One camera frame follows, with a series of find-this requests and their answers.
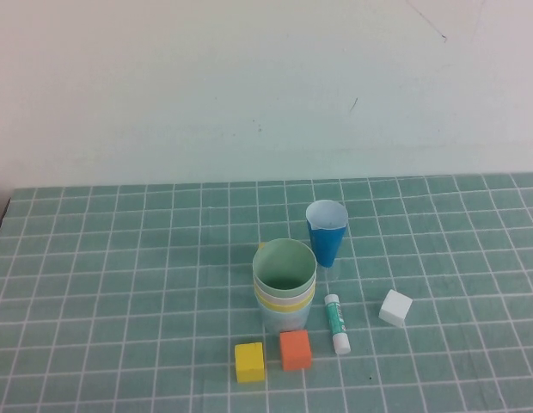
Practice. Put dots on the green plastic cup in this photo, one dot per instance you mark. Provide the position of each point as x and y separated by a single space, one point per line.
283 263

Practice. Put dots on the pink plastic cup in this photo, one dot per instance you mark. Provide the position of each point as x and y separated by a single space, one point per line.
287 299

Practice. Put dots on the yellow plastic cup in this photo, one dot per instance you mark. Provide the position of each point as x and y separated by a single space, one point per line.
287 307

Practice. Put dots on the blue paper cone cup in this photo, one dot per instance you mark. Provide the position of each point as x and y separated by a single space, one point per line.
326 245

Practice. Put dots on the light blue plastic cup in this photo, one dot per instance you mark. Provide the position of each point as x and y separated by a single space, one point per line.
283 322

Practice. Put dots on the green white glue stick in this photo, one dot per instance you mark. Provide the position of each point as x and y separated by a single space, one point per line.
335 320

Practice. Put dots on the orange wooden cube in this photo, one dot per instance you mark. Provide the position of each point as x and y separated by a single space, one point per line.
295 350

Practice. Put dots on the green grid table mat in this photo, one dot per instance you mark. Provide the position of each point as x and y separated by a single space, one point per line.
120 258

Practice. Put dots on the white cube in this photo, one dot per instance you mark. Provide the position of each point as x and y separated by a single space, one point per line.
394 307

